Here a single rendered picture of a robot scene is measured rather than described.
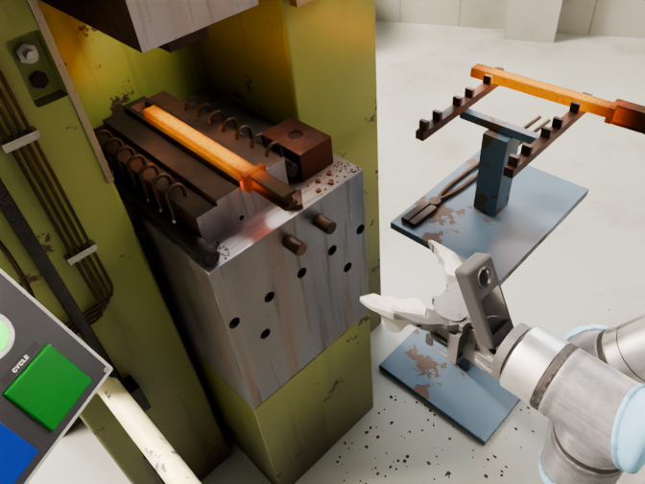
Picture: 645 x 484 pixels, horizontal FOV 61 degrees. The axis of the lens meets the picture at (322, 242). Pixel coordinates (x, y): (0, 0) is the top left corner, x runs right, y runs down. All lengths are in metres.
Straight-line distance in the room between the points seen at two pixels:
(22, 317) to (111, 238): 0.34
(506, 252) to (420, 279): 0.87
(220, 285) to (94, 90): 0.57
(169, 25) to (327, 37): 0.48
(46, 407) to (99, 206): 0.39
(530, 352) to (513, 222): 0.71
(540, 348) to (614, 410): 0.10
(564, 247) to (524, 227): 0.99
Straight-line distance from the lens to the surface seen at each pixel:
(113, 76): 1.35
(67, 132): 0.95
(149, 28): 0.81
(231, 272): 0.98
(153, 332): 1.25
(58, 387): 0.77
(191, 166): 1.06
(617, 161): 2.86
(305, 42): 1.18
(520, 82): 1.35
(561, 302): 2.14
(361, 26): 1.29
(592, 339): 0.86
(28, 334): 0.77
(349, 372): 1.53
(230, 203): 0.99
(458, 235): 1.32
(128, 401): 1.18
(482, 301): 0.69
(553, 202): 1.45
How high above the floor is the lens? 1.57
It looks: 43 degrees down
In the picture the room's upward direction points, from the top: 7 degrees counter-clockwise
